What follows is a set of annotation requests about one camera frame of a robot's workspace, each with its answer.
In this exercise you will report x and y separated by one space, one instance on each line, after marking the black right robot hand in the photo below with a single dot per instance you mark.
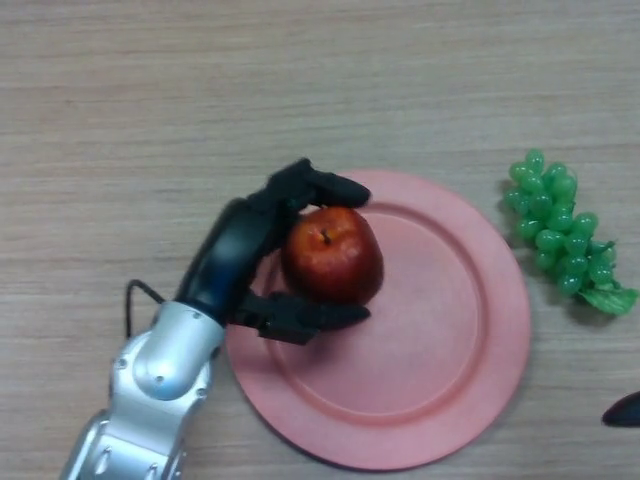
625 412

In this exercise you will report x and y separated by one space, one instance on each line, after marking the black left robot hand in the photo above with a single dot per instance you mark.
230 250

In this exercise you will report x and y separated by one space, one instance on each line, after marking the red apple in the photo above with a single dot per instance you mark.
330 257

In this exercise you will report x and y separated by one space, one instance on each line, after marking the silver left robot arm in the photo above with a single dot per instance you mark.
160 365

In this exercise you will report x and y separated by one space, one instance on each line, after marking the pink round plate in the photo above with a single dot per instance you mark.
430 325

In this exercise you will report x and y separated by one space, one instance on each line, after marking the green grape bunch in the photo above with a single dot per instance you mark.
552 222

